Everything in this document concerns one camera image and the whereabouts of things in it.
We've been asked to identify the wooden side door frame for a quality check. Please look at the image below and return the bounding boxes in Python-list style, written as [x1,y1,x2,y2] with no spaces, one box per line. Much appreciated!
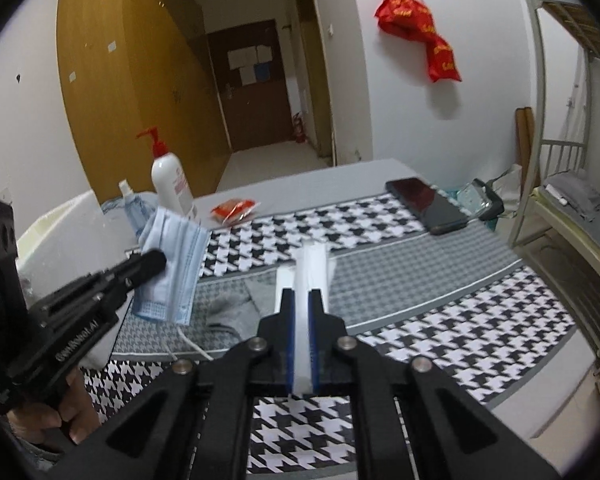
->
[295,0,337,166]

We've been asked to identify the clear spray bottle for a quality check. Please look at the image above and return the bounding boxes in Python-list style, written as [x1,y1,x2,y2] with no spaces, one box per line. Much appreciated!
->
[120,180,158,233]

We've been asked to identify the grey folded cloth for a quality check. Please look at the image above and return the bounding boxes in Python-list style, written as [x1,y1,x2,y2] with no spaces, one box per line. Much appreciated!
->
[544,172,600,223]

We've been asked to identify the white foam box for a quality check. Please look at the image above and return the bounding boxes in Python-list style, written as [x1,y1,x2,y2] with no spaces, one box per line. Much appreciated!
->
[14,190,133,368]

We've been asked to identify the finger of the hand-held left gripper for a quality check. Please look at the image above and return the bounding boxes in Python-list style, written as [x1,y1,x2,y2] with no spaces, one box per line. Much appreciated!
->
[97,249,168,281]
[27,262,167,333]

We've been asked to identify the red snack packet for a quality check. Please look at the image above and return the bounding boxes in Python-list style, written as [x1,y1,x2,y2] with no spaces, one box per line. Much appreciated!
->
[211,196,260,226]

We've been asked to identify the white plastic bag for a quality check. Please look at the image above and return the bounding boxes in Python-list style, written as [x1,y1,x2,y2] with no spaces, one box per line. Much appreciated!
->
[490,165,523,197]

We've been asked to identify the person's left forearm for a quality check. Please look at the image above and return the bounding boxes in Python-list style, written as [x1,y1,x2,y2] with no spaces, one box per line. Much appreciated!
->
[0,425,68,471]

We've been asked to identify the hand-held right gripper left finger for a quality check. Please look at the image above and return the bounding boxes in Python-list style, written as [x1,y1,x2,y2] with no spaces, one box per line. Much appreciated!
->
[45,287,297,480]

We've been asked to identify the houndstooth tablecloth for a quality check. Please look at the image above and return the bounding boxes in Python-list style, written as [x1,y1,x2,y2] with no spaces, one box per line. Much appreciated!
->
[80,191,578,476]

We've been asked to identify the black smartphone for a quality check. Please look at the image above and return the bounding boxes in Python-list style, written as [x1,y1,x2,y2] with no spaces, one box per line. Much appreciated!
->
[385,177,468,236]

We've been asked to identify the blue face mask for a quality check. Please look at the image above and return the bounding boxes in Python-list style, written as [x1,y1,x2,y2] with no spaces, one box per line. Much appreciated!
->
[130,206,215,362]

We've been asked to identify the wooden wardrobe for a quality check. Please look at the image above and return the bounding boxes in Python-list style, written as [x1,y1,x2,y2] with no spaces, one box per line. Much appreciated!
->
[56,0,231,206]

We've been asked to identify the white pump lotion bottle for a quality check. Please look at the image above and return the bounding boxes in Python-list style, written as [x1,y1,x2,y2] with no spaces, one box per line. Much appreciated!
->
[136,127,198,221]

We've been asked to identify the metal bunk bed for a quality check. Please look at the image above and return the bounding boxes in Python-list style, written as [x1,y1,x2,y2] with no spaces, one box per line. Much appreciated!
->
[507,0,600,396]

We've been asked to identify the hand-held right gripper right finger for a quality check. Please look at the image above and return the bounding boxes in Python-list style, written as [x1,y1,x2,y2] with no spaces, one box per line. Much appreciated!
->
[307,287,563,480]

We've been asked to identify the white face mask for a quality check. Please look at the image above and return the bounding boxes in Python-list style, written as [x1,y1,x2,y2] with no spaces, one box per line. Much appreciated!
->
[275,240,338,396]

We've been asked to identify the person's left hand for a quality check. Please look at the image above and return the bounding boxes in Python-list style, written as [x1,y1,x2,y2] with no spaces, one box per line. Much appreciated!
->
[5,365,102,446]

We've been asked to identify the black plastic stand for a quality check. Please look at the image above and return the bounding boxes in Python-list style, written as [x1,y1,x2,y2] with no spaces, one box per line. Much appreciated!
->
[472,178,505,221]

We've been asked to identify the red fabric bag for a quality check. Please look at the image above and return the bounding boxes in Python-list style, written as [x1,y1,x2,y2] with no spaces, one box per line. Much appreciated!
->
[425,35,462,83]
[374,0,436,41]

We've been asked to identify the clear plastic bag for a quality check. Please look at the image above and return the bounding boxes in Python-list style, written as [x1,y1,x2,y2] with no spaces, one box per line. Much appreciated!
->
[455,185,491,216]

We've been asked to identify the grey sock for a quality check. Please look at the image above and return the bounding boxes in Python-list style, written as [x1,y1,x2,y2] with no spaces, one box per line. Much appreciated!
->
[195,277,286,348]

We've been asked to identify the dark brown door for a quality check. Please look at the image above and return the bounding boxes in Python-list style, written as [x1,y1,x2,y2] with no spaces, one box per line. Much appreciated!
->
[207,19,295,153]

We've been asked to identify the leaning wooden boards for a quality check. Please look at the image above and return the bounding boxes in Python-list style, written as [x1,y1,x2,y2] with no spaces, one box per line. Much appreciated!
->
[515,106,537,196]

